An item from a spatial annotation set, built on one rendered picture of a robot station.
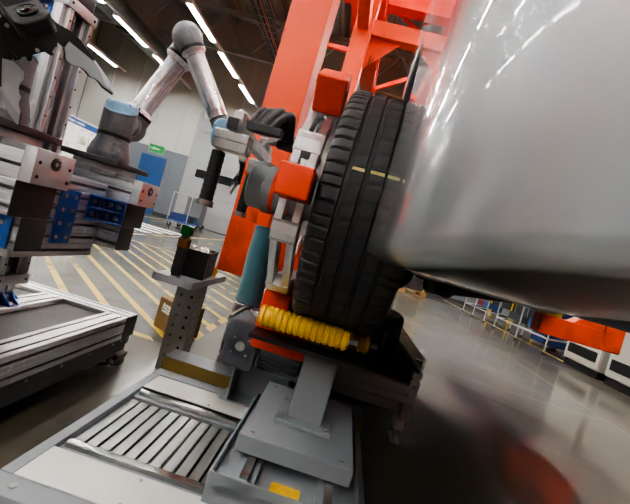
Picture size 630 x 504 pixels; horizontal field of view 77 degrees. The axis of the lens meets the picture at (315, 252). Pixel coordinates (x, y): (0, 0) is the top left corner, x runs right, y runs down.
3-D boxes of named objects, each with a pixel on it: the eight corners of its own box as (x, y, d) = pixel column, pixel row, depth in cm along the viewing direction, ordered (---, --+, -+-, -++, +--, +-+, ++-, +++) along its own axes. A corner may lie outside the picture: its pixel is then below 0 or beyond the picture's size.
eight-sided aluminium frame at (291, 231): (277, 303, 91) (343, 73, 90) (249, 295, 92) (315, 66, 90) (303, 283, 146) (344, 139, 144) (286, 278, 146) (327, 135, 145)
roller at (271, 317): (354, 357, 102) (360, 335, 102) (246, 323, 105) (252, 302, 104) (354, 351, 108) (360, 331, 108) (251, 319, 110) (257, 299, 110)
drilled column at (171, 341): (175, 374, 176) (201, 283, 174) (154, 368, 176) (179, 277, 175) (184, 368, 186) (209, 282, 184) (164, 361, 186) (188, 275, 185)
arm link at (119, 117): (92, 126, 145) (102, 89, 144) (104, 133, 158) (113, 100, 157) (126, 136, 147) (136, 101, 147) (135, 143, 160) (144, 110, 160)
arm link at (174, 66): (100, 124, 156) (184, 16, 159) (111, 132, 171) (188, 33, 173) (127, 144, 159) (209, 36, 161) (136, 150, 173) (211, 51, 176)
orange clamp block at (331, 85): (340, 118, 99) (348, 80, 93) (309, 110, 99) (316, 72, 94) (344, 110, 104) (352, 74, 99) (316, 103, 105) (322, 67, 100)
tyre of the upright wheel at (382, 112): (366, 387, 95) (466, 100, 74) (272, 357, 97) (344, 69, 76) (372, 286, 157) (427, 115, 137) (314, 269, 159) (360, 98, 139)
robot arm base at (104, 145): (76, 149, 145) (83, 123, 145) (101, 158, 160) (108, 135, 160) (114, 160, 144) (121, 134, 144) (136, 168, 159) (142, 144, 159)
